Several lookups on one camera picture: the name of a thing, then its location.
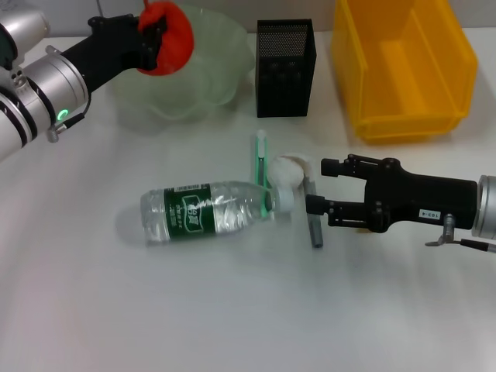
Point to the grey pen tube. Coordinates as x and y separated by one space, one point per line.
315 232

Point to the clear green-label water bottle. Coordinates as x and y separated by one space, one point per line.
224 213

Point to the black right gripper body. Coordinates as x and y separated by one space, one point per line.
422 201

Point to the white paper ball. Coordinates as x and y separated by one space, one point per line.
286 172

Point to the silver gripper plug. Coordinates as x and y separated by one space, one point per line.
448 226
51 49

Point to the black mesh pen holder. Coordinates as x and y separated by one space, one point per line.
284 89

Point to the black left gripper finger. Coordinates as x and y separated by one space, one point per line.
157 38
122 21

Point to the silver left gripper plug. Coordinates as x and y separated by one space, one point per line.
51 49

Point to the yellow plastic bin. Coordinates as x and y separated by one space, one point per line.
410 77

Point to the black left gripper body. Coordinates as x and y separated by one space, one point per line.
112 50

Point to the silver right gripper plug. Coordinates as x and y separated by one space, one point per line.
448 226

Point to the translucent wavy fruit plate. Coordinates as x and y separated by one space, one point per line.
217 69

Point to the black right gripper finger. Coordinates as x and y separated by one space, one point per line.
331 166
314 204

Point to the red-orange toy orange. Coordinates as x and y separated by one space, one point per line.
178 35

